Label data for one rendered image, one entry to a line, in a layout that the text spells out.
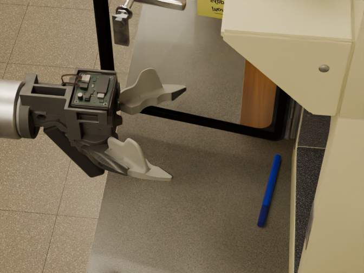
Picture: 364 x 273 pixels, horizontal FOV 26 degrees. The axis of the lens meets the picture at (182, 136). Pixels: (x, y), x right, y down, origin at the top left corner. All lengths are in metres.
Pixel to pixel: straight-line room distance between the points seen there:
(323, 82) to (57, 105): 0.38
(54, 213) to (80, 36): 0.77
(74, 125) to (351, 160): 0.35
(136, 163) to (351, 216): 0.27
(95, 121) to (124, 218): 0.31
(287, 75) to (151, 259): 0.55
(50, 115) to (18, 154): 1.56
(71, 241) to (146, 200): 1.10
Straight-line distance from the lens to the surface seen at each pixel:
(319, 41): 0.69
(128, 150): 0.96
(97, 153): 0.99
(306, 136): 1.23
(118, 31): 1.17
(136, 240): 1.22
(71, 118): 0.97
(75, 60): 2.82
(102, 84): 0.98
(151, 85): 1.04
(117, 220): 1.24
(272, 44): 0.69
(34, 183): 2.49
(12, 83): 1.02
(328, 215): 0.89
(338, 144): 0.79
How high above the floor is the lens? 1.98
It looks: 51 degrees down
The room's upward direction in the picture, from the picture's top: straight up
